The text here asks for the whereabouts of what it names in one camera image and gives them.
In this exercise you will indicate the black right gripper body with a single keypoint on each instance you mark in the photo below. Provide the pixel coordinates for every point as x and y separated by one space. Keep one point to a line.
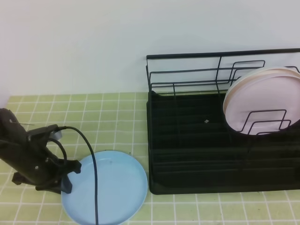
27 153

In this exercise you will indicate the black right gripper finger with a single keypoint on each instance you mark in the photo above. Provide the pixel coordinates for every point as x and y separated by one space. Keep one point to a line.
69 166
66 185

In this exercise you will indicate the light blue plate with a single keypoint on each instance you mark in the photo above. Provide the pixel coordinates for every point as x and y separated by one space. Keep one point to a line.
117 194

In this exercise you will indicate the cream plate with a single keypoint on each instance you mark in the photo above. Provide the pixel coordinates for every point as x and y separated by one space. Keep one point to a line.
250 76

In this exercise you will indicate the pink plate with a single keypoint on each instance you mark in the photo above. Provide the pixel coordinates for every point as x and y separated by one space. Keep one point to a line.
265 104

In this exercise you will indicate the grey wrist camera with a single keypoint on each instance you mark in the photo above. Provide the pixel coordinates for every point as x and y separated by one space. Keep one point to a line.
56 134

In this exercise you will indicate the black wire dish rack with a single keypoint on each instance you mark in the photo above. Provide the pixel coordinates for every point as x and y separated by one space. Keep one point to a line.
192 149

